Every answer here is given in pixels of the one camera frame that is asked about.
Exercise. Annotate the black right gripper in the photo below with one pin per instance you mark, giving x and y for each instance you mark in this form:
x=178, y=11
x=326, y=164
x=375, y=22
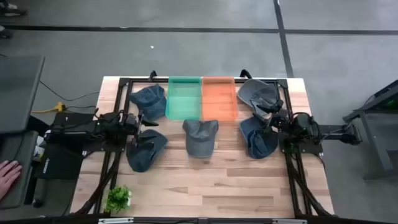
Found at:
x=281, y=119

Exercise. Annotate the grey metal side table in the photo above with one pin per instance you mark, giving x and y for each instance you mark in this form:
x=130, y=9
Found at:
x=373, y=124

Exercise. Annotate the teal translucent plastic bin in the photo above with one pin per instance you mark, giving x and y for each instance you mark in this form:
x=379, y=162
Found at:
x=183, y=99

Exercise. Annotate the grey desk surface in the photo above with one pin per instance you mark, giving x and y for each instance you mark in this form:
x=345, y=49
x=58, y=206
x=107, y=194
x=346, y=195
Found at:
x=23, y=149

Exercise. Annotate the black box white lettering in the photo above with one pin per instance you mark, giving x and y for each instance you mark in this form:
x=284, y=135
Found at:
x=59, y=161

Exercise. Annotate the person's hand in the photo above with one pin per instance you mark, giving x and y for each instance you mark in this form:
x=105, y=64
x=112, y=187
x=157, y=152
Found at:
x=9, y=177

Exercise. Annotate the dark grey desk panel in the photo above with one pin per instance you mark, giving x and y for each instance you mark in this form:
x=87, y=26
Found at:
x=18, y=93

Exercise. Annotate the black caster wheel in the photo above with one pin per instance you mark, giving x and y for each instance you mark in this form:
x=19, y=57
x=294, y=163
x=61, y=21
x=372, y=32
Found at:
x=37, y=203

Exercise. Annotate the grey baseball cap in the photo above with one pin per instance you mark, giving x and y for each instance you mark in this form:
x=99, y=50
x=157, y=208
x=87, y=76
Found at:
x=248, y=90
x=200, y=140

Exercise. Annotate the black aluminium rig frame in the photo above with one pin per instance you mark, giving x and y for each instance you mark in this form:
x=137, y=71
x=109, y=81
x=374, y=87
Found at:
x=140, y=80

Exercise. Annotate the person's shoe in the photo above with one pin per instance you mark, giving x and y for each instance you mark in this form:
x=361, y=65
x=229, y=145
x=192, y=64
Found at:
x=12, y=10
x=5, y=32

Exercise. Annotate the dark blue baseball cap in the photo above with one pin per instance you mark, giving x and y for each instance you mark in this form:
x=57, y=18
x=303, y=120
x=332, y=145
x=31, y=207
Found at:
x=143, y=157
x=258, y=147
x=150, y=98

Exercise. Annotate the black controller box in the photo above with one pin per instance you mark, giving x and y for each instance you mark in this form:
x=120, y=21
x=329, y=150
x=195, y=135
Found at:
x=71, y=119

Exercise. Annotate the orange translucent plastic bin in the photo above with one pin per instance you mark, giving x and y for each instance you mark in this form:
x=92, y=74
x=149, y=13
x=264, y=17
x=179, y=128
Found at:
x=219, y=99

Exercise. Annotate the silver metal bracket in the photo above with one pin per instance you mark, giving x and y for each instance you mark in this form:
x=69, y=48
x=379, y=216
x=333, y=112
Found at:
x=115, y=220
x=289, y=221

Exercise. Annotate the small green potted plant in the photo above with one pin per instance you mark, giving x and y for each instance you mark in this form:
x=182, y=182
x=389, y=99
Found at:
x=117, y=199

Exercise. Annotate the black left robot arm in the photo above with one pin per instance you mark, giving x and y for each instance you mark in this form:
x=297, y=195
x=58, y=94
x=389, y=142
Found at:
x=107, y=126

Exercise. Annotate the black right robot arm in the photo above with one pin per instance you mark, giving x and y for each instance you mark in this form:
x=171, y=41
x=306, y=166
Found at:
x=304, y=127

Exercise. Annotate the white paper packet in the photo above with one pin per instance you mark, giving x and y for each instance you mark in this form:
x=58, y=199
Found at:
x=38, y=149

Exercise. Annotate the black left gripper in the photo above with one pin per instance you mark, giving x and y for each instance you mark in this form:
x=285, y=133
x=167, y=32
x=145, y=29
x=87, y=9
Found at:
x=139, y=124

